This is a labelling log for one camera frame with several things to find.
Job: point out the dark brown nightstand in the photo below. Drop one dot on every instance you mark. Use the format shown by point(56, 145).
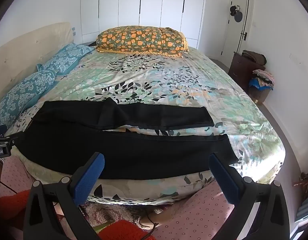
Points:
point(240, 70)

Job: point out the patterned rug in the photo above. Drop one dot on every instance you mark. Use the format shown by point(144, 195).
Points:
point(111, 213)

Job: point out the beige padded headboard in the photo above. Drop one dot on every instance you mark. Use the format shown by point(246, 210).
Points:
point(24, 50)

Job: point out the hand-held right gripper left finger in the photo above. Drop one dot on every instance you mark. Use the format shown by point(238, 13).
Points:
point(89, 177)

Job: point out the white door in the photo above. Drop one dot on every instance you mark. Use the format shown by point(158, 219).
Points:
point(231, 37)

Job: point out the black pants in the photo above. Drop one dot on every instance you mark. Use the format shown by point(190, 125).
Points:
point(119, 152)

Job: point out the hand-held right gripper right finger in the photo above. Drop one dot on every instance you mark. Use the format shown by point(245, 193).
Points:
point(223, 180)

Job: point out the wall socket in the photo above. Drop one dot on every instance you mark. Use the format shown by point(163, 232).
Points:
point(74, 31)

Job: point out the pink dotted cloth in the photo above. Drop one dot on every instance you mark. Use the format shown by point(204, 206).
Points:
point(201, 215)

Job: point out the blue floral pillow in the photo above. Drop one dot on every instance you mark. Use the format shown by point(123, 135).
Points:
point(64, 56)
point(21, 92)

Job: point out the brown wooden furniture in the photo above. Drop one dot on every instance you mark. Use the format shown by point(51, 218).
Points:
point(304, 180)

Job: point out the blue striped cloth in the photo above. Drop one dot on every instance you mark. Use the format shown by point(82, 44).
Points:
point(304, 211)

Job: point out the floral bed sheet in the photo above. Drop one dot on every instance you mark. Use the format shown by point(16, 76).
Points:
point(168, 85)

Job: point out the black hanging hat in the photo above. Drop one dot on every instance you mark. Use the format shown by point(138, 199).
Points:
point(237, 16)

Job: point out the red knitted cloth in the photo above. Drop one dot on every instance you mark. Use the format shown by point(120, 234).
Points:
point(121, 231)
point(11, 202)

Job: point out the brown bag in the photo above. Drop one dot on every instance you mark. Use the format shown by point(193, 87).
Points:
point(255, 56)

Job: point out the white wardrobe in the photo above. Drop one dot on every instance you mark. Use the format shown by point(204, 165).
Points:
point(149, 2)

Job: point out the brown basket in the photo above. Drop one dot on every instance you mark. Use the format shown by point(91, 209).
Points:
point(260, 95)

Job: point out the pink clothes pile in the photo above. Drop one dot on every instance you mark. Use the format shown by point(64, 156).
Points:
point(265, 75)

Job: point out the orange floral folded quilt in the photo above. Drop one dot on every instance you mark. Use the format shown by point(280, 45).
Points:
point(141, 40)

